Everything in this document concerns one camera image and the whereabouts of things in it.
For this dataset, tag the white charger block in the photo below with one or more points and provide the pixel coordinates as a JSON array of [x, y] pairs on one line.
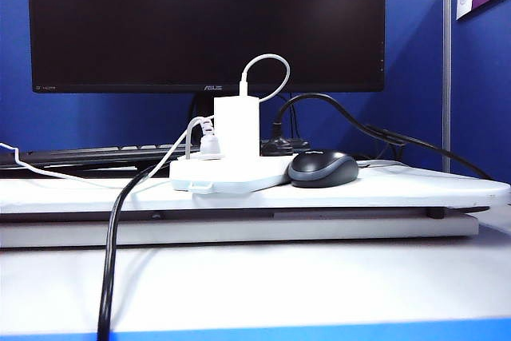
[[237, 129]]

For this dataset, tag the white power strip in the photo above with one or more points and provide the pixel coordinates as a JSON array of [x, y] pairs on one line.
[[239, 175]]

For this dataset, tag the black monitor stand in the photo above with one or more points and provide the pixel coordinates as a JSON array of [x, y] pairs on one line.
[[201, 105]]

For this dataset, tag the black grey computer mouse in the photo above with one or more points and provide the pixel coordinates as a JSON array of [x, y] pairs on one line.
[[323, 169]]

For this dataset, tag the white base board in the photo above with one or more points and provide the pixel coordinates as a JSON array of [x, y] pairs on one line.
[[279, 233]]

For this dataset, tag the white desk riser board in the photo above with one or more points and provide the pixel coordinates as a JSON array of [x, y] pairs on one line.
[[399, 189]]

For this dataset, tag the black ASUS monitor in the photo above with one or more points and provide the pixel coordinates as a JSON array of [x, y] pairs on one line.
[[159, 17]]

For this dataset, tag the black keyboard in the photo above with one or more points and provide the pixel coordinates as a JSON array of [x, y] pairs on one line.
[[80, 156]]

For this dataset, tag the grey partition post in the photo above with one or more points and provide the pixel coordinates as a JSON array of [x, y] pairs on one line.
[[447, 77]]

